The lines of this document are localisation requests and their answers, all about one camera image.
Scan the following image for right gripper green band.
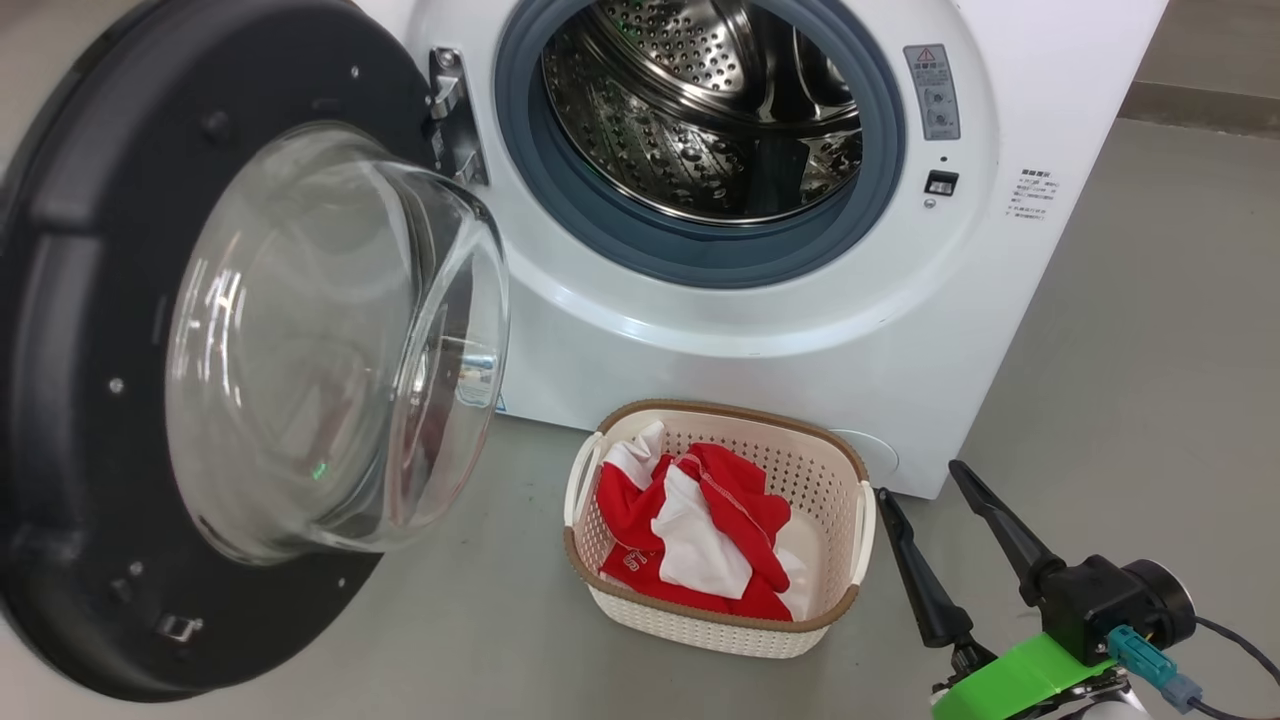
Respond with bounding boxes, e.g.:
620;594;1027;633
876;460;1151;720

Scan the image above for red and white garment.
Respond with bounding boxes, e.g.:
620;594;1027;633
597;420;811;623

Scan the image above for black round glass washer door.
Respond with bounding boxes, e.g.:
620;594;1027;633
0;0;511;701

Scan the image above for cream perforated laundry basket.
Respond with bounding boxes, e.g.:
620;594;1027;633
563;400;877;659

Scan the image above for white front-load washing machine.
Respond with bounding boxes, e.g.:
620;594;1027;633
355;0;1169;499

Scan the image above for grey rubber door gasket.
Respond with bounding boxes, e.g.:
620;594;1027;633
493;0;907;291

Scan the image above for metal door hinge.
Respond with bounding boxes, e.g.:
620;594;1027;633
428;48;489;186

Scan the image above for round white filter cover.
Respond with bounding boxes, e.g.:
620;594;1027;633
828;430;900;488

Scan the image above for grey warning sticker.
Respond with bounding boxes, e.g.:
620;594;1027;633
903;43;962;142

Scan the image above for steel washer drum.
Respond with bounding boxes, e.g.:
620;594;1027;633
540;0;864;228

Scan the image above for teal cable connector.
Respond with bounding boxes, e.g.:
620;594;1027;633
1105;625;1204;713

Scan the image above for thin black cable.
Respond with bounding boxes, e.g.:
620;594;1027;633
1185;615;1280;720

